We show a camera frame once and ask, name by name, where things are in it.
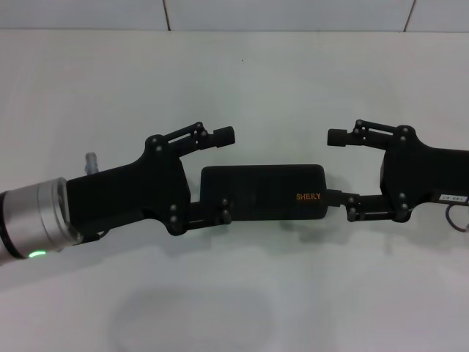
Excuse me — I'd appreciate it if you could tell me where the black glasses case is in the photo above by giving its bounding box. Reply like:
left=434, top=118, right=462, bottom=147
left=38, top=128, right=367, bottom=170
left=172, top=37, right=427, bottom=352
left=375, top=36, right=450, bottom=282
left=200, top=164, right=330, bottom=223

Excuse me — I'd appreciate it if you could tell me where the thin left gripper cable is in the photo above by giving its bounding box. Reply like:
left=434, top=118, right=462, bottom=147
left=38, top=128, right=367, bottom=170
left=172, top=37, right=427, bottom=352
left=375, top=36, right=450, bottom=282
left=82, top=230, right=111, bottom=245

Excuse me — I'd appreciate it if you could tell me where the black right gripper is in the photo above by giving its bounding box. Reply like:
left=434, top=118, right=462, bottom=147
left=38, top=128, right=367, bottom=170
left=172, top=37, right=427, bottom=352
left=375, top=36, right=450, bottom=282
left=327, top=119, right=469, bottom=223

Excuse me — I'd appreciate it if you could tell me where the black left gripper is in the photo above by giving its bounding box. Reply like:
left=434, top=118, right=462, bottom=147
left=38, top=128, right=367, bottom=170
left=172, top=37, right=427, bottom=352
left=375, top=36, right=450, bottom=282
left=65, top=120, right=235, bottom=241

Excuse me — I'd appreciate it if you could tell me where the left gripper connector plug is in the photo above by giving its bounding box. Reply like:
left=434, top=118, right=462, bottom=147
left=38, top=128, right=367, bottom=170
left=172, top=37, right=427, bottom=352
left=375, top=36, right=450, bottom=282
left=84, top=152, right=100, bottom=177

